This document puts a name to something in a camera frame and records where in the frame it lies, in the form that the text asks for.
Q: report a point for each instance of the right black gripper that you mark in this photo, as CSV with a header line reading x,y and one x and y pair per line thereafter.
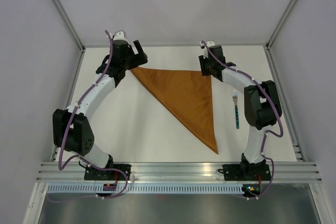
x,y
205,71

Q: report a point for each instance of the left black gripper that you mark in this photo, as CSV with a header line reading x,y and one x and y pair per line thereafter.
x,y
138,59

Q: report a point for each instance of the orange-brown cloth napkin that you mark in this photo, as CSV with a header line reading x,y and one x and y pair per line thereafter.
x,y
187,95

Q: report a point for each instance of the fork with teal handle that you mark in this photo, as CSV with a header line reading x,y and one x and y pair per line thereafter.
x,y
235,100

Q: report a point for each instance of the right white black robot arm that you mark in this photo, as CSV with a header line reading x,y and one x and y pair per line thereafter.
x,y
262,110

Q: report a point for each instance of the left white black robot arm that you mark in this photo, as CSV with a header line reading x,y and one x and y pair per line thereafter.
x,y
72,131

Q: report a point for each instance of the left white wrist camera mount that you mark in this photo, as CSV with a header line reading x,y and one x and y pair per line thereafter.
x,y
120,35

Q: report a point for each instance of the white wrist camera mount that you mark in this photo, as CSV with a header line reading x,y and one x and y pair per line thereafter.
x,y
120,35
205,46

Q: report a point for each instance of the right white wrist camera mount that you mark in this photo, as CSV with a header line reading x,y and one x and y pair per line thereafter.
x,y
205,46

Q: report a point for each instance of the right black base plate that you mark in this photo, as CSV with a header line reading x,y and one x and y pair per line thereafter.
x,y
244,172

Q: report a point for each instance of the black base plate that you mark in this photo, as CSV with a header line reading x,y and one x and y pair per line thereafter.
x,y
92,174
244,172

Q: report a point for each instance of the left aluminium frame post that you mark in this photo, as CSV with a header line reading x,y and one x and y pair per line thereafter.
x,y
68,24

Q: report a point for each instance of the aluminium frame post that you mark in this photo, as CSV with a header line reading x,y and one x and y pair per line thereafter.
x,y
68,24
285,15

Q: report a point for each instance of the white slotted cable duct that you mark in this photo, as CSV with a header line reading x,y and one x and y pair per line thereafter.
x,y
146,188

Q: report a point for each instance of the right aluminium frame post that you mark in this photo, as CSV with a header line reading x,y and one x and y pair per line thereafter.
x,y
285,15

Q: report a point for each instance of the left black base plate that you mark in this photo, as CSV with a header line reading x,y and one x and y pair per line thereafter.
x,y
92,174

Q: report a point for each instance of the aluminium mounting rail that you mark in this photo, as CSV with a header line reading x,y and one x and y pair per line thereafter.
x,y
285,172

